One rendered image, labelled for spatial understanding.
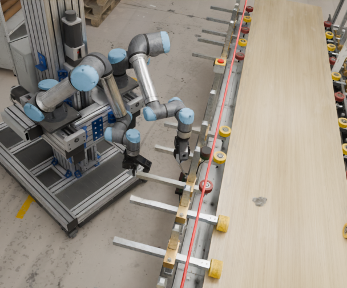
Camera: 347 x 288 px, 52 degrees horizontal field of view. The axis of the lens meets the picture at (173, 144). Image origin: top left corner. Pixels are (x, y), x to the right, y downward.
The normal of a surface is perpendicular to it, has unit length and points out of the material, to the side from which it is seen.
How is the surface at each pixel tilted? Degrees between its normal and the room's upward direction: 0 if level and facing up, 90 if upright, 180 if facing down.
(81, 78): 85
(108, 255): 0
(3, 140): 0
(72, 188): 0
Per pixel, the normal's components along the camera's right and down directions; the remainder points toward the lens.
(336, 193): 0.09, -0.70
